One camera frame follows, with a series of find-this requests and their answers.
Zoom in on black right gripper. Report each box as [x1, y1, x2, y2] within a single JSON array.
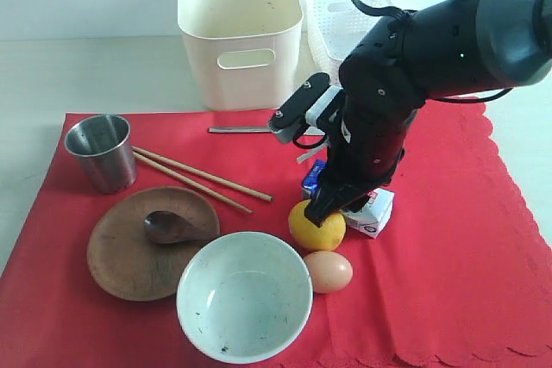
[[304, 89, 418, 227]]

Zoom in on small milk carton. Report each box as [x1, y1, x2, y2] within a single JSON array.
[[301, 159, 394, 238]]

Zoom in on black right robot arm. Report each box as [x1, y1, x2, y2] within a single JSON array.
[[305, 0, 551, 225]]

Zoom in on yellow lemon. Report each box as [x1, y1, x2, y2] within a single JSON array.
[[288, 200, 347, 251]]

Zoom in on brown egg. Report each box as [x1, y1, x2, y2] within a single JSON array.
[[304, 251, 354, 294]]

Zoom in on upper wooden chopstick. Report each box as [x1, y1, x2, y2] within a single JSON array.
[[132, 146, 273, 202]]

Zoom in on wooden chopstick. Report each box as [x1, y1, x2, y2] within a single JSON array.
[[132, 146, 273, 202], [133, 151, 254, 215]]

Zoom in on pale green ceramic bowl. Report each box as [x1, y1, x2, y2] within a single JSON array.
[[176, 231, 313, 364]]

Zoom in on red table cloth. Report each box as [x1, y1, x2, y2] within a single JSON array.
[[1, 103, 551, 367]]

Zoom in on lower wooden chopstick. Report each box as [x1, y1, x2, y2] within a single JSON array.
[[133, 151, 254, 215]]

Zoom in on silver table knife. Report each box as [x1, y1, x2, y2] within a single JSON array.
[[208, 127, 272, 134]]

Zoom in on white perforated plastic basket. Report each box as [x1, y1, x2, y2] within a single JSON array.
[[305, 0, 379, 86]]

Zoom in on dark wooden spoon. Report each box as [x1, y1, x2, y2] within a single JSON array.
[[143, 210, 218, 245]]

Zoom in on cream plastic storage bin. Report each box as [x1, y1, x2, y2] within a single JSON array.
[[177, 0, 303, 110]]

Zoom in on brown wooden plate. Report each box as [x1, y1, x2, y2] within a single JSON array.
[[87, 186, 220, 302]]

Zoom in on stainless steel cup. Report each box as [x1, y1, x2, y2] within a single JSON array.
[[64, 114, 137, 194]]

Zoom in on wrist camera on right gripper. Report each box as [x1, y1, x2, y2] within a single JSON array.
[[267, 72, 345, 149]]

